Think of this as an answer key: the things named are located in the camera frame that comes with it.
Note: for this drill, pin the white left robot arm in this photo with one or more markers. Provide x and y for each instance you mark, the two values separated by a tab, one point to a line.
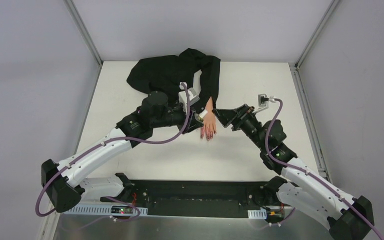
153	122

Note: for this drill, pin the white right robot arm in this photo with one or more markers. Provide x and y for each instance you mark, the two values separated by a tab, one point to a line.
296	185

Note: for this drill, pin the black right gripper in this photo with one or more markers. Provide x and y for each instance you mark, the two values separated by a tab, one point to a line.
239	116

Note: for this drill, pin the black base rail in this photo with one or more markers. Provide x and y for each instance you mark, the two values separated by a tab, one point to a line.
213	199

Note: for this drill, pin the black shirt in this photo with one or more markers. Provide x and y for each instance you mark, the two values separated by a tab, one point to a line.
165	73

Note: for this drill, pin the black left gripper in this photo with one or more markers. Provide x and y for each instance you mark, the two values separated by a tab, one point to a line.
194	121

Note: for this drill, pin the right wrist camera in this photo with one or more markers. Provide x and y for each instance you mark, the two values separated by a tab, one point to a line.
263	102

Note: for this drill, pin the mannequin hand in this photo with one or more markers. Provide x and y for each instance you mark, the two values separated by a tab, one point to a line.
209	130

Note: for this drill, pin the white nail polish cap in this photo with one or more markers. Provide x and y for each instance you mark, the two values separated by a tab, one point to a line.
203	114

